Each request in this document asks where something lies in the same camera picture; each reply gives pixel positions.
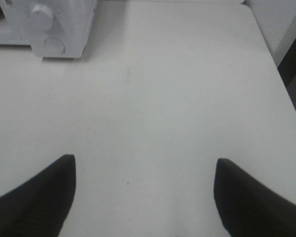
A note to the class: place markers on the round white door button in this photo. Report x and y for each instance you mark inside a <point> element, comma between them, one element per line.
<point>54,46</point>

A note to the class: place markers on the white microwave oven body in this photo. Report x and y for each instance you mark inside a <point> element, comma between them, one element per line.
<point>52,28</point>

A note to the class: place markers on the lower white microwave knob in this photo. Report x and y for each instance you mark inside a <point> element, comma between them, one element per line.
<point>41,16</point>

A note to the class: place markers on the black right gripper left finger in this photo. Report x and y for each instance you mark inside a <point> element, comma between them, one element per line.
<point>39,207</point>

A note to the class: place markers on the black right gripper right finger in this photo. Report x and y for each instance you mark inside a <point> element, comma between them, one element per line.
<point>248,208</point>

